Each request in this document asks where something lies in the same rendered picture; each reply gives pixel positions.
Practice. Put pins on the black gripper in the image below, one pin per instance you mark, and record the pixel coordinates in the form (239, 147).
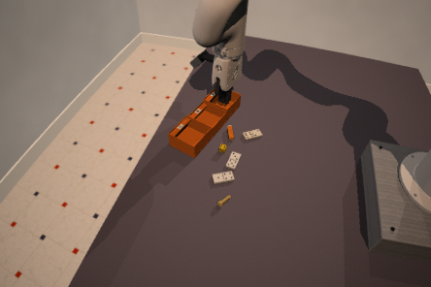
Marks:
(226, 72)

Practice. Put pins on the yellow die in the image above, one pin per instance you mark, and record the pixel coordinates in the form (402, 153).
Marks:
(222, 148)

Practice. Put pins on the orange battery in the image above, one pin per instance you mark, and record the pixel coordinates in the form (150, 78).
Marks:
(230, 133)

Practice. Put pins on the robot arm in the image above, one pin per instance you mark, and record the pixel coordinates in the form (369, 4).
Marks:
(208, 31)

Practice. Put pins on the yellow hex bolt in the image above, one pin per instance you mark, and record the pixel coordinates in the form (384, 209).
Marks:
(220, 203)

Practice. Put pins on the orange bin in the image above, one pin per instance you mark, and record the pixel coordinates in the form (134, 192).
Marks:
(194, 132)

